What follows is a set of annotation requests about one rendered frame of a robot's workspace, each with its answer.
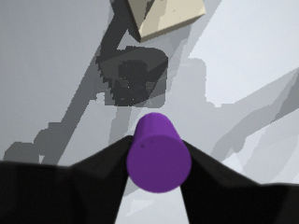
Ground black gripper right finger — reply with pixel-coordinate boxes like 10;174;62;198
180;140;299;224

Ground beige block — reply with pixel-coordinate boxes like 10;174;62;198
123;0;206;43

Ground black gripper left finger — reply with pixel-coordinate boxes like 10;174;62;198
0;135;133;224

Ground purple cylinder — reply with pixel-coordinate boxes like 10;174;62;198
126;112;192;193

